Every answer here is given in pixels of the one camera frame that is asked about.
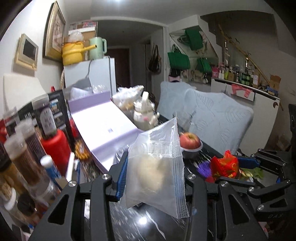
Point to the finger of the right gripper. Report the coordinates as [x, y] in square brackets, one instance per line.
[279, 163]
[253, 190]

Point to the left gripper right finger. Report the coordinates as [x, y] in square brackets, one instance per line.
[217, 212]

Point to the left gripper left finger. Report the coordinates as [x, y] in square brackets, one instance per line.
[64, 220]

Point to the purple tassel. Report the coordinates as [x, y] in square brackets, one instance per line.
[203, 168]

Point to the clear zip bag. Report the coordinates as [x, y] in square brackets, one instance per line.
[155, 171]

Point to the nutritious cereal packet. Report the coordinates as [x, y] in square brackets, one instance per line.
[251, 174]

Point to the red gold snack packet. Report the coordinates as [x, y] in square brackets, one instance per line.
[227, 166]

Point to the white cabinet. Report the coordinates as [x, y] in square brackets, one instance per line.
[265, 108]

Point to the small metal bowl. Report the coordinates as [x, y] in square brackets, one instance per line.
[191, 153]

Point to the leaf-pattern grey cushion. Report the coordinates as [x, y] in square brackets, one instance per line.
[217, 119]

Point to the red container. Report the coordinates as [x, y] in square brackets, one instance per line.
[58, 148]

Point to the red apple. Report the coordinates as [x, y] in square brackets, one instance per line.
[189, 141]

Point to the lavender gift box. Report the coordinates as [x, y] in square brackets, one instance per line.
[103, 127]

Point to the black product box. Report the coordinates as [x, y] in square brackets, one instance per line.
[58, 106]

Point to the dark label bottle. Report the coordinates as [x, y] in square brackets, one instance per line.
[44, 116]

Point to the cream cartoon water bottle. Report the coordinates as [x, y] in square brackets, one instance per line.
[144, 115]

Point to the plastic bag of food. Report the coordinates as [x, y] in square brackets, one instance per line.
[125, 97]

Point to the white mini fridge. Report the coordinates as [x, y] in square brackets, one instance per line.
[101, 72]

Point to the green tote bag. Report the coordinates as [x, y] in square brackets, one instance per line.
[178, 60]

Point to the yellow pot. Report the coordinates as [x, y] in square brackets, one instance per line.
[73, 53]

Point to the green electric kettle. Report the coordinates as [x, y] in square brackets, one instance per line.
[100, 50]

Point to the gold framed picture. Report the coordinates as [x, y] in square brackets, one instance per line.
[54, 34]

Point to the wall intercom panel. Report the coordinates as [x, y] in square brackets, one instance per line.
[27, 53]

